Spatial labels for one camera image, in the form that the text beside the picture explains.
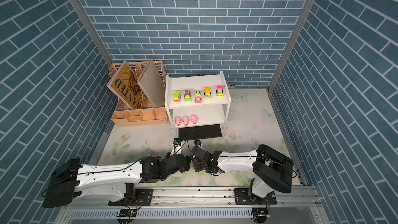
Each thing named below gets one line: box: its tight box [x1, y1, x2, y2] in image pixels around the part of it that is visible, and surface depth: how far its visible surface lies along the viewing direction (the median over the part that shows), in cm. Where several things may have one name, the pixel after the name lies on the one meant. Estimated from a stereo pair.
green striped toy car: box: [194, 90, 203, 104], surface depth 69 cm
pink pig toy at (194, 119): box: [190, 114, 198, 124], surface depth 82 cm
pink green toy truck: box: [173, 90, 181, 103], surface depth 69 cm
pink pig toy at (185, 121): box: [182, 116, 190, 126], surface depth 81 cm
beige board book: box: [136, 58, 166, 108], surface depth 96 cm
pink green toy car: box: [215, 85, 224, 98], surface depth 71 cm
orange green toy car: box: [203, 87, 212, 100], surface depth 70 cm
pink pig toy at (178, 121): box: [174, 116, 182, 126], surface depth 82 cm
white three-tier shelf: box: [164, 71, 232, 140], surface depth 77 cm
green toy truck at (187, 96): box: [183, 89, 192, 103], surface depth 69 cm
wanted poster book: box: [106, 60, 143, 110], surface depth 96 cm
